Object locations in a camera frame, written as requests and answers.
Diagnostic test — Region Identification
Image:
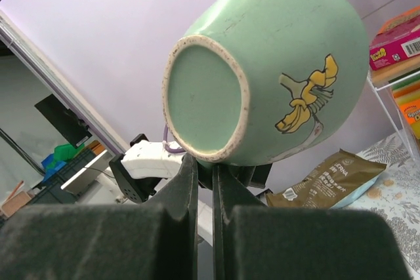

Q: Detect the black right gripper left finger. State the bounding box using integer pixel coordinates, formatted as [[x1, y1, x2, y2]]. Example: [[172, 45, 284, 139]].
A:
[[1, 155, 198, 279]]

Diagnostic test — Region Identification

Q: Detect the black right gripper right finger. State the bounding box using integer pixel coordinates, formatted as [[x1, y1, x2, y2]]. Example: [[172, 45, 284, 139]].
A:
[[213, 165, 410, 279]]

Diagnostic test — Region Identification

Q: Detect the green ceramic mug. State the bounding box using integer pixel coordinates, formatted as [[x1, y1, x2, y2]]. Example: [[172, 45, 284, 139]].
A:
[[162, 0, 369, 166]]

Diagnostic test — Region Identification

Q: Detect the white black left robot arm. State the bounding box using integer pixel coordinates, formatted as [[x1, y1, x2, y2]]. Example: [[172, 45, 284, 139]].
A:
[[109, 134, 213, 204]]

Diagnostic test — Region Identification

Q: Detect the brown snack bag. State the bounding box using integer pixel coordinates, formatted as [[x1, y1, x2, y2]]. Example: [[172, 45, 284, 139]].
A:
[[266, 150, 387, 209]]

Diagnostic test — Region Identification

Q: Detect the orange yellow sponge pack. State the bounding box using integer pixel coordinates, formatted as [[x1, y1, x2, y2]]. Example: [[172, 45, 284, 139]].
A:
[[392, 78, 419, 139]]

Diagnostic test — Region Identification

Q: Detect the pink sponge box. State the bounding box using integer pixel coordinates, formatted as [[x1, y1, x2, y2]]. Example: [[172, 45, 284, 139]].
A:
[[369, 7, 419, 71]]

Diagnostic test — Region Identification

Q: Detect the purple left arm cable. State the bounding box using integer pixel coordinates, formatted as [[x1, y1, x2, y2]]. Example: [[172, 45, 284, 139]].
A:
[[163, 125, 184, 155]]

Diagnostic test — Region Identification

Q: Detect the white wire wooden shelf rack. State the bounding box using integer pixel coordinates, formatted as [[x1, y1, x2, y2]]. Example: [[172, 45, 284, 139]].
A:
[[300, 0, 420, 163]]

